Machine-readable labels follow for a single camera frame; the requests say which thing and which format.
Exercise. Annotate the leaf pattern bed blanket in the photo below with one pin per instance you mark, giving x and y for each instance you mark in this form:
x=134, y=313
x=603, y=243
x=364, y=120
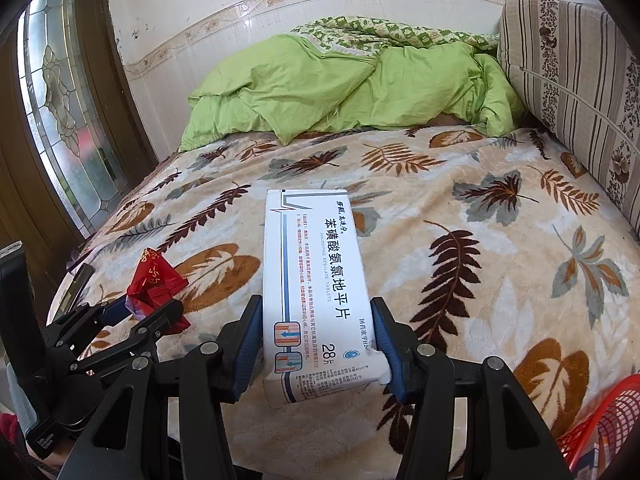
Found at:
x=513, y=246

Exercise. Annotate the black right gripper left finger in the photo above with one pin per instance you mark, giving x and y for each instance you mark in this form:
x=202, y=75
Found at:
x=163, y=420

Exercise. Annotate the red purple wrapper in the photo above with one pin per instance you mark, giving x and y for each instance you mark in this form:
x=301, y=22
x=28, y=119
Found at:
x=155, y=282

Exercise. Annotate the long white medicine box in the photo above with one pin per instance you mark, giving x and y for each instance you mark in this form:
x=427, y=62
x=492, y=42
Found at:
x=316, y=316

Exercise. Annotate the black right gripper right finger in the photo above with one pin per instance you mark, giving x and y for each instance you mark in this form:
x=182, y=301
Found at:
x=506, y=436

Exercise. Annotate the black phone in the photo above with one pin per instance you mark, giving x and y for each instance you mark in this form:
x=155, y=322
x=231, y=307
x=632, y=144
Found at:
x=74, y=289

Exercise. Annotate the stained glass window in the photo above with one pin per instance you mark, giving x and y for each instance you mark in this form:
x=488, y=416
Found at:
x=62, y=116

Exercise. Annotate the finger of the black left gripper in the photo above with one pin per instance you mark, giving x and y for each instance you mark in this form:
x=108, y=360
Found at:
x=77, y=329
x=142, y=338

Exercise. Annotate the green quilt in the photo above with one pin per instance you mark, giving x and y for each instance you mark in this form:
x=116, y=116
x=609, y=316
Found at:
x=352, y=72

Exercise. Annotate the red plastic basket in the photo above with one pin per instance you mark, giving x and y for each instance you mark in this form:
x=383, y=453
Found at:
x=593, y=445

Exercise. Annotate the striped floral headboard cushion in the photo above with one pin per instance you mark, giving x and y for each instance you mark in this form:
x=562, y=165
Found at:
x=574, y=71

